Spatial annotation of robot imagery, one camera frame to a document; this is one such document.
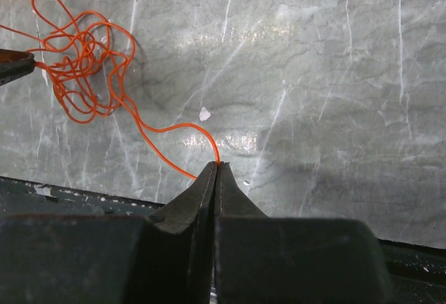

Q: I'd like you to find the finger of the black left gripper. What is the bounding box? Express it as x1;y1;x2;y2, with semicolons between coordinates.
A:
0;49;36;86

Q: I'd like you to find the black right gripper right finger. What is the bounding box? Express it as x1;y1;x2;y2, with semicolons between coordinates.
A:
214;163;394;303

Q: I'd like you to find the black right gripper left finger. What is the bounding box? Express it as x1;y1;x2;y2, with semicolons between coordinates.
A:
1;162;217;303

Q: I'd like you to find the orange thin cable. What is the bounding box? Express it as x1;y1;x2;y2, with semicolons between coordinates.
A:
0;0;221;181

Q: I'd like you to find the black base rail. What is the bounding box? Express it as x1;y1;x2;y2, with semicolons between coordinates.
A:
1;176;445;303

